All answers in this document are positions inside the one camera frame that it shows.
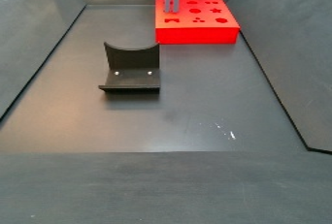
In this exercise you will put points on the black curved holder bracket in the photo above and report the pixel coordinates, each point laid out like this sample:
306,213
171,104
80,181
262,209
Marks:
133,63

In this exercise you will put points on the red shape-sorter block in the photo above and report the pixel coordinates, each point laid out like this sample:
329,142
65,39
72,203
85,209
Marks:
203,22

